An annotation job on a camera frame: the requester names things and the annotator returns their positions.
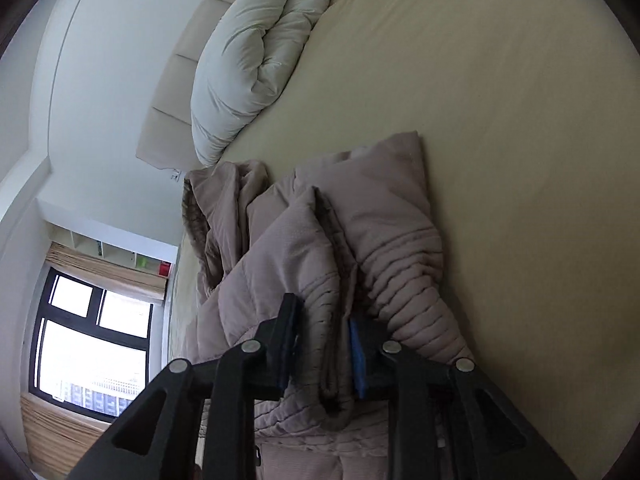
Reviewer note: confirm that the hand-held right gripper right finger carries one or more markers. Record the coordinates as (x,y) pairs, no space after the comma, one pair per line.
(358,360)

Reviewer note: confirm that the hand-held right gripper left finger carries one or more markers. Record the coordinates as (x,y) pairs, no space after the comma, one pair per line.
(286,355)

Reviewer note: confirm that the pinkish beige padded jacket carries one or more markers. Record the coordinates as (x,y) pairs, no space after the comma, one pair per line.
(310,240)

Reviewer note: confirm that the red box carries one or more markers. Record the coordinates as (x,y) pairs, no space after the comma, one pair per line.
(164,269)

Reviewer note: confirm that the green box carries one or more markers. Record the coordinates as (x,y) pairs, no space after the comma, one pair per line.
(143,262)

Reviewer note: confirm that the black framed window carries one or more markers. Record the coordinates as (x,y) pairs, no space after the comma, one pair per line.
(85,345)

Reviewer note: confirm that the beige curtain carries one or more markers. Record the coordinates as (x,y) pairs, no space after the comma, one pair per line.
(100,270)

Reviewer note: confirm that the bed with beige sheet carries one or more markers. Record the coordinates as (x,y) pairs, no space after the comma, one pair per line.
(475,135)

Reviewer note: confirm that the beige padded headboard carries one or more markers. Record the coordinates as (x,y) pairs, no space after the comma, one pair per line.
(172,90)

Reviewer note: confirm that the pale grey folded duvet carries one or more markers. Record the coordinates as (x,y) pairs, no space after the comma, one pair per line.
(250,60)

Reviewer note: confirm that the white wall shelf unit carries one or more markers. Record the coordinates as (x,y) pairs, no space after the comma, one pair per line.
(110,250)

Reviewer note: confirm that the white wall socket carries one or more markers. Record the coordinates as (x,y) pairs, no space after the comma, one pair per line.
(175,176)

